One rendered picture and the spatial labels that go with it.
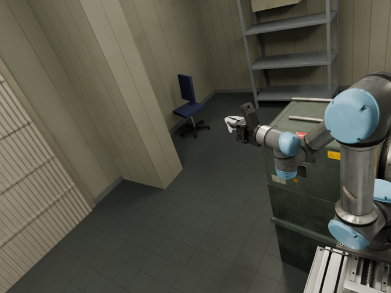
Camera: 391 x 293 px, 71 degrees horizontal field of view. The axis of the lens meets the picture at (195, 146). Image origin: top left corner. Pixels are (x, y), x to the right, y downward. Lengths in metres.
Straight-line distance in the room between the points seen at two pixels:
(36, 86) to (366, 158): 3.13
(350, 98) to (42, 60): 3.14
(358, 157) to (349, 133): 0.09
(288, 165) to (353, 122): 0.38
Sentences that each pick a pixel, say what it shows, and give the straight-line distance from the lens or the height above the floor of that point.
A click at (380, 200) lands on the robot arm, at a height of 1.39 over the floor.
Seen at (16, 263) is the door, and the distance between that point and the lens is 3.63.
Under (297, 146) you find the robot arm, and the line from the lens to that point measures 1.00.
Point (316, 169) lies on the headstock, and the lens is 1.63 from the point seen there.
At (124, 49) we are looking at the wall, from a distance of 3.02.
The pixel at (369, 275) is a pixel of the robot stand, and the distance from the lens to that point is 1.23.
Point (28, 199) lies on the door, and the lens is 3.44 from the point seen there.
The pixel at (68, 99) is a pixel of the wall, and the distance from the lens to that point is 3.56.
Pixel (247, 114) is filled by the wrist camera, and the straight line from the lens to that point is 1.07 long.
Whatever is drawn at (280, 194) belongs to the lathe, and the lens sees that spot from 1.91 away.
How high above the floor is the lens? 2.13
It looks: 31 degrees down
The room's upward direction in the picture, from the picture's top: 18 degrees counter-clockwise
